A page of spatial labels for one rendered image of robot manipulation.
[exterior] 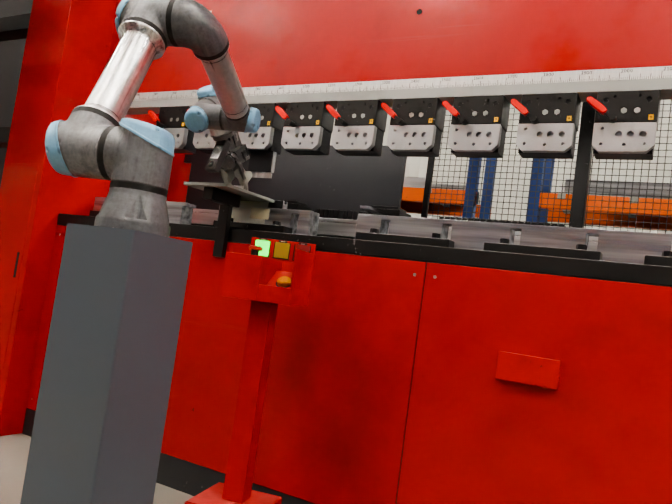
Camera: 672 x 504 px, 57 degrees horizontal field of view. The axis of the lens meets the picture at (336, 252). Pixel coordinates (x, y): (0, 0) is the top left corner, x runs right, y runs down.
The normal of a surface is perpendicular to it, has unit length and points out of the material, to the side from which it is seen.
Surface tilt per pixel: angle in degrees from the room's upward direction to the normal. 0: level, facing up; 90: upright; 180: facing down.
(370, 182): 90
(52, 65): 90
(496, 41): 90
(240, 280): 90
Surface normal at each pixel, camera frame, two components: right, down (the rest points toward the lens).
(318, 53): -0.47, -0.12
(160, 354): 0.90, 0.10
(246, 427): -0.26, -0.10
